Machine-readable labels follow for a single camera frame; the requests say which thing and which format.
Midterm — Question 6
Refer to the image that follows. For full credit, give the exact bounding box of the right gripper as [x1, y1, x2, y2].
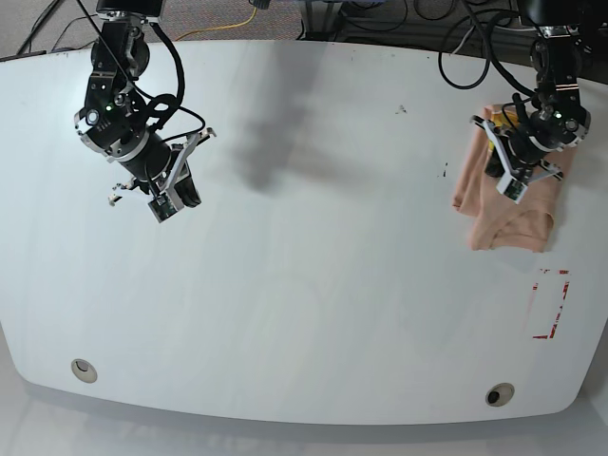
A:
[74, 108, 216, 208]

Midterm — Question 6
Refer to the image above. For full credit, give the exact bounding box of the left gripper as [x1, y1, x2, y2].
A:
[470, 106, 591, 187]

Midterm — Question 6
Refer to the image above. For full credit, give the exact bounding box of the peach t-shirt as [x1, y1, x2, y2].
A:
[451, 126, 562, 253]

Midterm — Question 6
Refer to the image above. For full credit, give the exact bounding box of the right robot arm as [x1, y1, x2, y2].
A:
[74, 1, 215, 221]

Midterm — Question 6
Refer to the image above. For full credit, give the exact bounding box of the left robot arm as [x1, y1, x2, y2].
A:
[466, 1, 591, 202]

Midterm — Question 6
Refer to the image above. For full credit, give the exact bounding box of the red tape rectangle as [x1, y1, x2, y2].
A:
[524, 268, 571, 340]

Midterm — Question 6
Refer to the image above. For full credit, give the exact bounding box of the left table grommet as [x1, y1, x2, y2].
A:
[70, 359, 98, 384]

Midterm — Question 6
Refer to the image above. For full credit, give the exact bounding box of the table grommet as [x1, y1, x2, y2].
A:
[70, 359, 98, 384]
[485, 383, 515, 408]

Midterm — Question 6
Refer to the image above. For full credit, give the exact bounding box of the right table grommet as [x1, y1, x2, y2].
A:
[485, 383, 515, 408]

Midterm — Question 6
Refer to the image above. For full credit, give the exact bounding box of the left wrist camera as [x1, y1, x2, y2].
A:
[496, 174, 527, 204]

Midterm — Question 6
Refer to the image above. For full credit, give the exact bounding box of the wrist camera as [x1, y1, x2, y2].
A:
[496, 174, 527, 204]
[147, 193, 183, 223]

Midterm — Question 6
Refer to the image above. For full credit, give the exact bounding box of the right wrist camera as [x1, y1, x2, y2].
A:
[147, 193, 183, 223]

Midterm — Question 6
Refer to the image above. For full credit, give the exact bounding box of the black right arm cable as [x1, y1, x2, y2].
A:
[142, 21, 208, 143]

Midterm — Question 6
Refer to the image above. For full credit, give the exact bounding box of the yellow cable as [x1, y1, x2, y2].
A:
[176, 9, 260, 43]

